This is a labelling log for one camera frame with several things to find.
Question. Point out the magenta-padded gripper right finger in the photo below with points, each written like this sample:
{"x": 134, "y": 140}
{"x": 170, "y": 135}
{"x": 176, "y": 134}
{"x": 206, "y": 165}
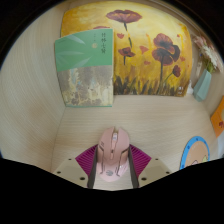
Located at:
{"x": 150, "y": 169}

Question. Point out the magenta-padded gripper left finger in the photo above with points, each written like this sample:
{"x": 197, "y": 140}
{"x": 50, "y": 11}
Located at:
{"x": 75, "y": 170}

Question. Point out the pink computer mouse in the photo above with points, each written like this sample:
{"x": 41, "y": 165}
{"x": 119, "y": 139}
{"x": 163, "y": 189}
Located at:
{"x": 113, "y": 155}

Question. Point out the round blue-rimmed cartoon mouse pad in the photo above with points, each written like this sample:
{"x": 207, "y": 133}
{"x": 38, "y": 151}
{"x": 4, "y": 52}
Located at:
{"x": 195, "y": 153}

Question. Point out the orange book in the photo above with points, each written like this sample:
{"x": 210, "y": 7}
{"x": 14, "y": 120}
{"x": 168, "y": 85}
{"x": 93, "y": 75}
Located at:
{"x": 219, "y": 116}

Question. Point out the pale green faceted vase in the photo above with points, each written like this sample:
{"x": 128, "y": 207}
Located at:
{"x": 202, "y": 86}

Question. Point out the green book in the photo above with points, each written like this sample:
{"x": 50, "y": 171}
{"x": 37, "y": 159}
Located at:
{"x": 85, "y": 70}

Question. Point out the yellow poppy flower painting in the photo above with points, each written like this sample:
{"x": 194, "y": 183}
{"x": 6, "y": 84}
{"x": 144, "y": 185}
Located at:
{"x": 150, "y": 56}

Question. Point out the pink and white flower bouquet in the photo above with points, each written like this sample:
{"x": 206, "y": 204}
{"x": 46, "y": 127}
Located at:
{"x": 208, "y": 50}

